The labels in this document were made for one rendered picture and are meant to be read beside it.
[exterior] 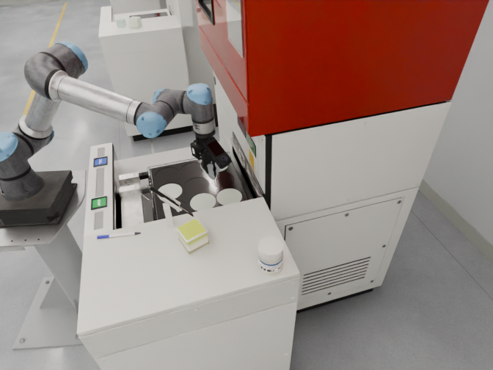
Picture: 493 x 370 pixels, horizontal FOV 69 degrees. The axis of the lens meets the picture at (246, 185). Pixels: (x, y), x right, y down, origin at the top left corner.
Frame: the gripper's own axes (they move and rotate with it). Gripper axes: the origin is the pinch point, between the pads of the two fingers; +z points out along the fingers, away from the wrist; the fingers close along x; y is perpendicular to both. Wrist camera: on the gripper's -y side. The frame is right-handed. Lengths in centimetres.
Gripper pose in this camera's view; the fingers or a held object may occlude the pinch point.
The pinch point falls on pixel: (214, 177)
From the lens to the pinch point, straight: 133.5
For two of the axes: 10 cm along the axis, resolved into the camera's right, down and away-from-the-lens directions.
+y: -7.1, -4.3, 5.6
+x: -7.0, 4.9, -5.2
